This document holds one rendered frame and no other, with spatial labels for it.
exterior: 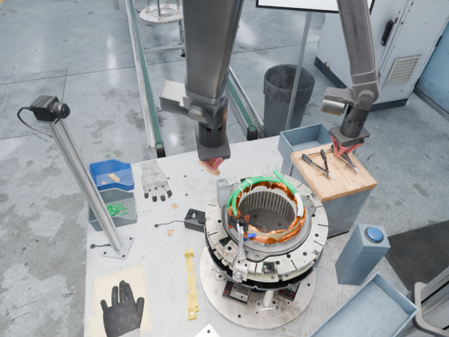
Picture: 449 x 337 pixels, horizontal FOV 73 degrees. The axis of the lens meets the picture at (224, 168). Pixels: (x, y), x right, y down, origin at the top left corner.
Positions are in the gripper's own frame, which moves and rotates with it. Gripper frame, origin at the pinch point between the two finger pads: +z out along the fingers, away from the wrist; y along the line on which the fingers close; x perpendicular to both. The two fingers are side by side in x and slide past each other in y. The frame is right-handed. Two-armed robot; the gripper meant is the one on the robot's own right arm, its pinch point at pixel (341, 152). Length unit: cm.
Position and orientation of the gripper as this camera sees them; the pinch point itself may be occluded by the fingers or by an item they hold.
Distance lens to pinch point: 103.6
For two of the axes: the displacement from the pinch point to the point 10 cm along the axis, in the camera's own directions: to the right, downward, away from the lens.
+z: 0.1, 6.6, 7.5
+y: -9.5, 2.5, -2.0
